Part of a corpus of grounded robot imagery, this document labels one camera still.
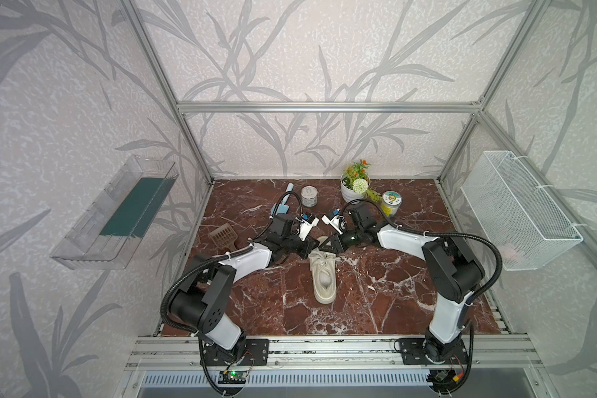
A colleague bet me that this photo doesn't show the cream white sneaker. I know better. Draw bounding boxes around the cream white sneaker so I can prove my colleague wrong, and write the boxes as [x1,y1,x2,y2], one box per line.
[311,267,338,304]

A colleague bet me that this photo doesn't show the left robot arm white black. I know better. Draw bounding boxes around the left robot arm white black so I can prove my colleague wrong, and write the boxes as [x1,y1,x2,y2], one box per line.
[160,213,318,358]

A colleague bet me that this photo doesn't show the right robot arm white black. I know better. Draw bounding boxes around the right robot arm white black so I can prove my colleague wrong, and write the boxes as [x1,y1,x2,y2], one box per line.
[319,200,484,351]

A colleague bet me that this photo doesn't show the light blue plastic trowel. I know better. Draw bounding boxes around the light blue plastic trowel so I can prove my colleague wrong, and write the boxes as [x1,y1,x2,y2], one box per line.
[270,183,294,217]

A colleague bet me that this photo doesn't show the yellow sunflower seed can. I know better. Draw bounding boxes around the yellow sunflower seed can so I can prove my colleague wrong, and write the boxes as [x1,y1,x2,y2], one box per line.
[381,191,402,217]

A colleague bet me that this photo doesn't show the white pot with flowers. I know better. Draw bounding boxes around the white pot with flowers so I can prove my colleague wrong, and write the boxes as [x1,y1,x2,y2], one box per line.
[341,159,381,203]

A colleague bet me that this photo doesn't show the small silver tin can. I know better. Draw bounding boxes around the small silver tin can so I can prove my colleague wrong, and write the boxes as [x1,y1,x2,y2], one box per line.
[300,186,318,207]

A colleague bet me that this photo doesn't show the left green circuit board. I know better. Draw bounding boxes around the left green circuit board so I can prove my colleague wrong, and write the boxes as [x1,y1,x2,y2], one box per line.
[217,371,249,385]

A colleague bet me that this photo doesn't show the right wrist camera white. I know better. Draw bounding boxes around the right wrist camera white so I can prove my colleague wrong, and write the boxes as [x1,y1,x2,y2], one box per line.
[321,210,346,235]

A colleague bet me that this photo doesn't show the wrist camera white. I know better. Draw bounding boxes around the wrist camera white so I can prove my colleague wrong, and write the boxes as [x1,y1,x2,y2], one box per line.
[298,213,319,241]
[321,210,346,235]

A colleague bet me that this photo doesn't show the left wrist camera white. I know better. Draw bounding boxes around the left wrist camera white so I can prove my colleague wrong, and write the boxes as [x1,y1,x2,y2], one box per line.
[298,213,319,241]

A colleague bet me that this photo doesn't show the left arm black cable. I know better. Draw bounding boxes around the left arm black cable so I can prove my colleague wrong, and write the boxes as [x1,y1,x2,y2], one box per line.
[158,190,304,334]

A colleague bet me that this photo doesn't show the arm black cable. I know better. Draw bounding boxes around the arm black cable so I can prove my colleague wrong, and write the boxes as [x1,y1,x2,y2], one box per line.
[158,190,304,334]
[337,198,503,307]

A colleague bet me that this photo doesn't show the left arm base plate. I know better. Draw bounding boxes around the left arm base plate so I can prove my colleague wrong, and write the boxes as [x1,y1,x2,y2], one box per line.
[201,338,270,366]

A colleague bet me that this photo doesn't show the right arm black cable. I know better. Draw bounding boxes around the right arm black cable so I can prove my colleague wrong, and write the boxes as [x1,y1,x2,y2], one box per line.
[337,198,503,307]

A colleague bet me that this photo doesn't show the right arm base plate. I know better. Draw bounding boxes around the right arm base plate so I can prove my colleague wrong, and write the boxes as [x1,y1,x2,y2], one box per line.
[394,337,469,365]

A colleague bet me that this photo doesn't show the aluminium frame crossbar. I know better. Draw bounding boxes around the aluminium frame crossbar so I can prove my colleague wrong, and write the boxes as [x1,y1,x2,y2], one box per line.
[177,101,479,114]

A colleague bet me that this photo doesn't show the white wire mesh basket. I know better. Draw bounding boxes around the white wire mesh basket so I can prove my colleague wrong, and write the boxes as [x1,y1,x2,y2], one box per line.
[461,150,584,271]

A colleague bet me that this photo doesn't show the clear plastic wall shelf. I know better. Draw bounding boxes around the clear plastic wall shelf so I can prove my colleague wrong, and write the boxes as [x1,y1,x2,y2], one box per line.
[51,155,179,270]

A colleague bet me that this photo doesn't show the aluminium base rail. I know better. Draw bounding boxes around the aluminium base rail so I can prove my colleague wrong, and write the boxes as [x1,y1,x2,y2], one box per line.
[124,334,544,371]

